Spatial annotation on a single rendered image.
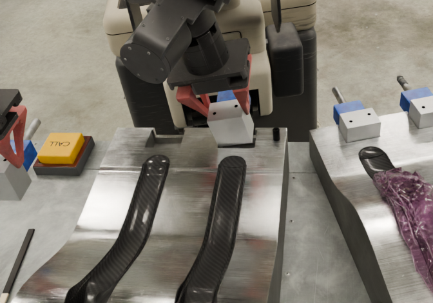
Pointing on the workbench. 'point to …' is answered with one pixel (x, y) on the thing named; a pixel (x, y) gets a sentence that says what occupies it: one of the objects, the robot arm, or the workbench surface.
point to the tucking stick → (16, 266)
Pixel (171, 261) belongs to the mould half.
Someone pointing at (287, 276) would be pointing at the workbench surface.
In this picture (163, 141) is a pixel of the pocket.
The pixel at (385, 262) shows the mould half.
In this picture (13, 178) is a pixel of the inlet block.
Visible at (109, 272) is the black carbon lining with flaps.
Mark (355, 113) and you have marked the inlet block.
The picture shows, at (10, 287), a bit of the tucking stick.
